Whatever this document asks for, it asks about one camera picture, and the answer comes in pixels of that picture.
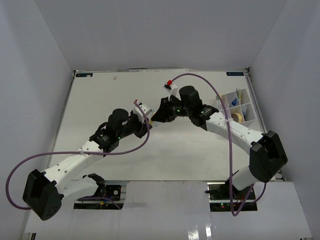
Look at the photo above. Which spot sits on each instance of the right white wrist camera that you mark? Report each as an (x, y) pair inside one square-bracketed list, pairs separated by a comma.
[(171, 88)]

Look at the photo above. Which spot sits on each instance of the white compartment organizer tray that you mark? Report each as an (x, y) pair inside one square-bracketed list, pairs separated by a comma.
[(226, 100)]

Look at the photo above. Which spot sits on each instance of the blue corner label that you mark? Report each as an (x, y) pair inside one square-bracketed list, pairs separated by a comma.
[(234, 73), (84, 75)]

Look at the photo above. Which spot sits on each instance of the right blue corner label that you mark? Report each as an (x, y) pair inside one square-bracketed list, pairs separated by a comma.
[(234, 73)]

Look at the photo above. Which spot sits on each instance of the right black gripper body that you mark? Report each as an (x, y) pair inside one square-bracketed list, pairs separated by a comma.
[(177, 109)]

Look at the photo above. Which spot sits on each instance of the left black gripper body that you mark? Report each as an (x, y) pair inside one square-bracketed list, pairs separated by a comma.
[(138, 128)]

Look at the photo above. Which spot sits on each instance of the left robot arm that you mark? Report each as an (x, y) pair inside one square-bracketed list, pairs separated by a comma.
[(45, 190)]

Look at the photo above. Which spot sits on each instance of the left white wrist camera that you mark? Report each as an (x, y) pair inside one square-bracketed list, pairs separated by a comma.
[(141, 109)]

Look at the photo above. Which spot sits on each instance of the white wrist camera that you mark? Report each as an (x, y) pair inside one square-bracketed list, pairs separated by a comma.
[(171, 88), (141, 109)]

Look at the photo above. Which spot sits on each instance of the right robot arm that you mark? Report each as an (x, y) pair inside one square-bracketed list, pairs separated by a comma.
[(265, 150)]

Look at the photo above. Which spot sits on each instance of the masking tape roll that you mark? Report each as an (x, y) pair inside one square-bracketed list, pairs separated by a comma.
[(237, 117)]

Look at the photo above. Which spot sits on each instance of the small blue spray bottle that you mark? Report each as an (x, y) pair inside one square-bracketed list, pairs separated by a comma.
[(233, 103)]

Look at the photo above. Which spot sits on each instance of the blue gel pen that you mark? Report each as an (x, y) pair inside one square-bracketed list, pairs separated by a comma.
[(244, 112)]

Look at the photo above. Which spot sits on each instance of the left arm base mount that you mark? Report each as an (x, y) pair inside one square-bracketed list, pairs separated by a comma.
[(112, 192)]

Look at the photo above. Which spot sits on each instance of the left blue corner label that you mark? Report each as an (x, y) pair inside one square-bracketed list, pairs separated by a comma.
[(84, 75)]

